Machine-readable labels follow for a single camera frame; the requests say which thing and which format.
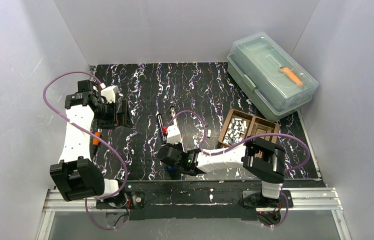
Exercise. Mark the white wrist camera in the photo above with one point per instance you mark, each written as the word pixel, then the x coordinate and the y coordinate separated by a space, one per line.
pixel 171 135
pixel 109 94

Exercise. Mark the orange handled tool in box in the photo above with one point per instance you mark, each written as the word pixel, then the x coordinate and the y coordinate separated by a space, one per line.
pixel 288 72

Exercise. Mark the clear plastic storage box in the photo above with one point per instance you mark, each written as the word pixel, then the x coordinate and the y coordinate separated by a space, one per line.
pixel 253 63

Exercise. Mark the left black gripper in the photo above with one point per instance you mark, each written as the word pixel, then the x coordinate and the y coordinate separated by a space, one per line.
pixel 121 112

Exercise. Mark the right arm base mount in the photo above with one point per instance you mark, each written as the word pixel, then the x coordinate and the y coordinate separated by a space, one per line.
pixel 270 212

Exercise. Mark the pile of staple strips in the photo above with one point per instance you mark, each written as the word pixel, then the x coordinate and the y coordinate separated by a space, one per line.
pixel 236 131

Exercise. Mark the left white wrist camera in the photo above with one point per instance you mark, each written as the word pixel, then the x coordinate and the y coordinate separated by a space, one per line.
pixel 109 94

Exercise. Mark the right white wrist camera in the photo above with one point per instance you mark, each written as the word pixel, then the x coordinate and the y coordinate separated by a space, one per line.
pixel 171 135

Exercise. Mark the brown wooden tray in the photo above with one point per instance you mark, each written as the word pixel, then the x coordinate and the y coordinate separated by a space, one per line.
pixel 256 125

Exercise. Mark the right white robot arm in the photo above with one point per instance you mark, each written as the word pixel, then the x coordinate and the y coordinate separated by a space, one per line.
pixel 262 158

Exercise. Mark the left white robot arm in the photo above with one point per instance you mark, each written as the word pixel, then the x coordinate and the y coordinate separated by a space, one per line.
pixel 75 175

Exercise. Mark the black marbled mat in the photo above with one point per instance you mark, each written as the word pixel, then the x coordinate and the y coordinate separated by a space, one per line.
pixel 202 94

